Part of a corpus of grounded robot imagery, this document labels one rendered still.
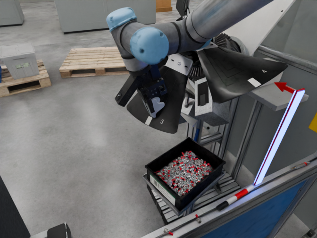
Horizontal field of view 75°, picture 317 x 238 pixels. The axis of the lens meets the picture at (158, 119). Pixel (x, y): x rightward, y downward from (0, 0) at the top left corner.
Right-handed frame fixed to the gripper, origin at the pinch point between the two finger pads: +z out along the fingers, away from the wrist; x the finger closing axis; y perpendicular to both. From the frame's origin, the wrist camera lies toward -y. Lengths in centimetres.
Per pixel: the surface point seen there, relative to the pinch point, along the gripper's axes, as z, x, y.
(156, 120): 2.4, -0.9, 0.9
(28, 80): 59, 255, -95
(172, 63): -9.6, 8.8, 16.4
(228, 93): -12.5, -21.2, 17.2
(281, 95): 33, 1, 68
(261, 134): 78, 13, 71
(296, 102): -12.6, -33.8, 25.2
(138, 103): -1.9, 7.5, -1.5
